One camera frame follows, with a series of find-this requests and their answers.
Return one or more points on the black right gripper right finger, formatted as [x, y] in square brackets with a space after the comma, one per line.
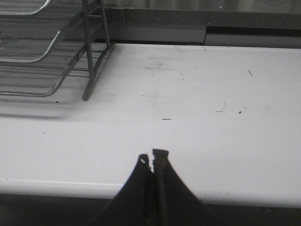
[177, 205]

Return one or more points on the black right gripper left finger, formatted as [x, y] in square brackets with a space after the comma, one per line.
[130, 207]

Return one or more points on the grey back counter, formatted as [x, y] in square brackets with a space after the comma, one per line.
[233, 23]

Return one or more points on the silver mesh rack frame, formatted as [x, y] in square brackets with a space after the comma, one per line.
[88, 59]

